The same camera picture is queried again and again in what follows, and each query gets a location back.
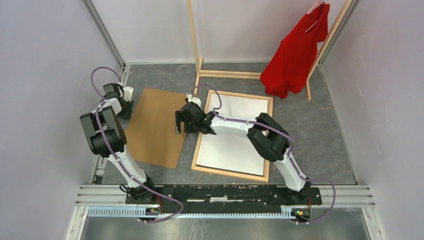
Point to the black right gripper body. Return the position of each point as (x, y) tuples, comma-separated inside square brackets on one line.
[(191, 126)]

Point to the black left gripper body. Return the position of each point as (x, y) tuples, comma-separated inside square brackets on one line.
[(126, 114)]

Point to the light wooden picture frame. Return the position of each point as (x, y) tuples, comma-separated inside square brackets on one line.
[(232, 174)]

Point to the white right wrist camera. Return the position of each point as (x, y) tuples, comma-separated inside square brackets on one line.
[(193, 99)]

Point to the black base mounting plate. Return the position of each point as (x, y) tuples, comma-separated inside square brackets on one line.
[(226, 199)]

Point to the red t-shirt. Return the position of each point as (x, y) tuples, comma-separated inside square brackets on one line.
[(289, 68)]

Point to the brown backing board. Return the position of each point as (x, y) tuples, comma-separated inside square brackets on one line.
[(151, 132)]

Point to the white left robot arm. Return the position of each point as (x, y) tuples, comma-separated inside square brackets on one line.
[(105, 137)]

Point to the printed photo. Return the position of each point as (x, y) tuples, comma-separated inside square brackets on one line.
[(232, 149)]

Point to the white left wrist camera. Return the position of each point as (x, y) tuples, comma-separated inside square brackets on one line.
[(128, 93)]

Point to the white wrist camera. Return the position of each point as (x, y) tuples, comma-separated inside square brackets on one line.
[(193, 99), (128, 93)]

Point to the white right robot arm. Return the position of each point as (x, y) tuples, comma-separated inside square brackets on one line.
[(267, 137)]

